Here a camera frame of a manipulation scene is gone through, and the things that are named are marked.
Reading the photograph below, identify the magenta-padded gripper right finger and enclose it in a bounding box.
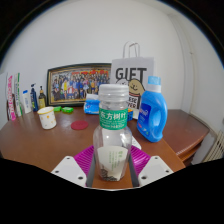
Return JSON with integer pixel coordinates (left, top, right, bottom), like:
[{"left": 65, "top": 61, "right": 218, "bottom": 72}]
[{"left": 128, "top": 145, "right": 174, "bottom": 188}]

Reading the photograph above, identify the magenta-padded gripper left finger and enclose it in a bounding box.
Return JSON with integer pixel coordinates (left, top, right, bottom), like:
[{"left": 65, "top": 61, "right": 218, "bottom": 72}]
[{"left": 50, "top": 144, "right": 98, "bottom": 188}]

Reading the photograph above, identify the clear green-labelled drink bottle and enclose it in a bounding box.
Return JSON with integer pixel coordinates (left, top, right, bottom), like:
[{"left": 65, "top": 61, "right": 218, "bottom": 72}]
[{"left": 92, "top": 83, "right": 133, "bottom": 183}]

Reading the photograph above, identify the flat round red coaster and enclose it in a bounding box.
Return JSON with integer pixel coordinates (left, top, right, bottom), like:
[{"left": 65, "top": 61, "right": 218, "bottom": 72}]
[{"left": 70, "top": 120, "right": 90, "bottom": 131}]

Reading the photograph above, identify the blue detergent bottle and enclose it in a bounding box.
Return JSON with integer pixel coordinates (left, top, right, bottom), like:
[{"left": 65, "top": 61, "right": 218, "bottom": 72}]
[{"left": 136, "top": 75, "right": 169, "bottom": 144}]

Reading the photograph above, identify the blue tissue pack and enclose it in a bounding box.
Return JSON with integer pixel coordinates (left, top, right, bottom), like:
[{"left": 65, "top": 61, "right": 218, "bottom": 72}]
[{"left": 83, "top": 93, "right": 101, "bottom": 115}]

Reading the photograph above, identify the white yellow-rimmed cup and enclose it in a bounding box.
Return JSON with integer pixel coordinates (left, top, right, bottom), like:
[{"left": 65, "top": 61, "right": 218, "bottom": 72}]
[{"left": 37, "top": 106, "right": 58, "bottom": 130}]

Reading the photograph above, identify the brown wooden side cabinet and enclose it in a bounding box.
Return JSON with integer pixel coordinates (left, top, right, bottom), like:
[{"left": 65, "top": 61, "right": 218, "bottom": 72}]
[{"left": 163, "top": 109, "right": 211, "bottom": 164}]

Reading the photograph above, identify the amber pump bottle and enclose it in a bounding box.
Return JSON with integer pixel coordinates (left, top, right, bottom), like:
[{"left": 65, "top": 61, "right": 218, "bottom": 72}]
[{"left": 38, "top": 85, "right": 48, "bottom": 110}]

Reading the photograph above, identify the framed group photo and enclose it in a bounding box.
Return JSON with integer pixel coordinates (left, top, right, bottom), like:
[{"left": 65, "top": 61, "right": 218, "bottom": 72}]
[{"left": 46, "top": 62, "right": 112, "bottom": 107}]

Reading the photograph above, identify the white radiator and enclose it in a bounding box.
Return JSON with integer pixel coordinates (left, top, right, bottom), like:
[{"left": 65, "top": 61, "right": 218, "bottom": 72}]
[{"left": 203, "top": 129, "right": 224, "bottom": 163}]

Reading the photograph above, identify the dark blue pump bottle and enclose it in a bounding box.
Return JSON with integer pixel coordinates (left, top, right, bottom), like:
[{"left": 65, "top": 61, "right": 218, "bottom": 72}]
[{"left": 29, "top": 83, "right": 40, "bottom": 113}]

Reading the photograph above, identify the white blue-capped bottle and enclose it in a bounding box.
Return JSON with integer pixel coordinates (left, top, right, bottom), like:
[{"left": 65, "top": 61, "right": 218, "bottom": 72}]
[{"left": 22, "top": 89, "right": 33, "bottom": 115}]

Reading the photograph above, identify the white paper gift bag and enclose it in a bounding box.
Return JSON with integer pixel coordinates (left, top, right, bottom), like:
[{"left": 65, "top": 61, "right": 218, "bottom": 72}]
[{"left": 110, "top": 41, "right": 156, "bottom": 120}]

